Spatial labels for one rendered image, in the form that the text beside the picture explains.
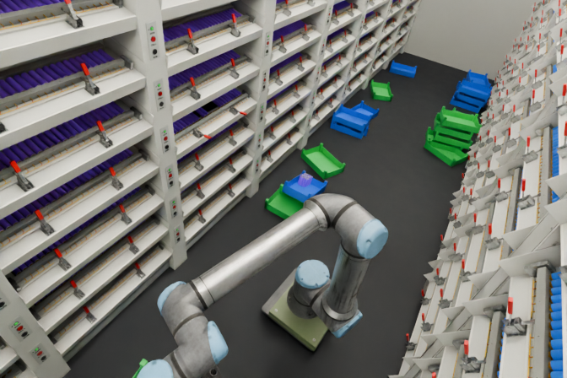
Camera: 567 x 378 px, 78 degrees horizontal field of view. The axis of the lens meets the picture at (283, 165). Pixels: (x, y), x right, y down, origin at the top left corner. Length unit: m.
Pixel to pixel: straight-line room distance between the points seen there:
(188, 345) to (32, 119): 0.72
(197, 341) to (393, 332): 1.30
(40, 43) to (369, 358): 1.79
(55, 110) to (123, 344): 1.17
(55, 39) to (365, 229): 0.99
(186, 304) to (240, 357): 0.88
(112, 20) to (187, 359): 0.93
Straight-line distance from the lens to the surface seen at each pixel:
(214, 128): 1.73
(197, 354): 0.98
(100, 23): 1.18
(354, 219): 1.12
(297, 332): 1.83
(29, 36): 1.11
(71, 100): 1.21
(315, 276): 1.65
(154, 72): 1.33
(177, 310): 1.02
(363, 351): 1.98
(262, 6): 1.77
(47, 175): 1.28
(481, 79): 4.71
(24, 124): 1.15
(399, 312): 2.14
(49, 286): 1.52
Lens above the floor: 1.74
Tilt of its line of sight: 40 degrees down
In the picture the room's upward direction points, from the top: 8 degrees clockwise
